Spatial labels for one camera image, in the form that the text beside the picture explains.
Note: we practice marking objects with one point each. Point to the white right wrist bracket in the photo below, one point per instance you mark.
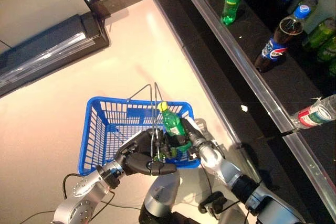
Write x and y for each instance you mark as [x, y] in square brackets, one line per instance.
[193, 124]

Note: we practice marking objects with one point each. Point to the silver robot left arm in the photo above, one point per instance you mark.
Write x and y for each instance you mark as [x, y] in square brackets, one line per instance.
[81, 190]

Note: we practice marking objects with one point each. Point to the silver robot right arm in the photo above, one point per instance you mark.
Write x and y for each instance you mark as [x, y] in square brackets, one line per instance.
[223, 166]

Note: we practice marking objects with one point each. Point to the blue plastic shopping basket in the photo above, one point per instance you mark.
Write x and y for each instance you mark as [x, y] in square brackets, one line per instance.
[97, 129]

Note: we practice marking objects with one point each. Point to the dark brown shelf unit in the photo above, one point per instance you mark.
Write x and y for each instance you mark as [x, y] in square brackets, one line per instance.
[52, 40]

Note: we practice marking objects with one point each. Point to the black store shelf clear rail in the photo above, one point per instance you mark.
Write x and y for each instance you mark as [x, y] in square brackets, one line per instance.
[283, 87]

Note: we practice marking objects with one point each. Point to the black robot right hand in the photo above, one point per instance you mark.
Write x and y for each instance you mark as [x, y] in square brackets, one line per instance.
[194, 140]

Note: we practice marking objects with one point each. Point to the clear water bottle red cap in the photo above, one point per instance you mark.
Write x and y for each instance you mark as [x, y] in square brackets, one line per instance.
[315, 115]

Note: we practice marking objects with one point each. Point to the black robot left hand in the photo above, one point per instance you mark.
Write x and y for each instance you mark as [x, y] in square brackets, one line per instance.
[141, 163]

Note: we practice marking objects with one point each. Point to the white paper scrap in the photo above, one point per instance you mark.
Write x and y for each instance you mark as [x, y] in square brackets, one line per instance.
[244, 107]

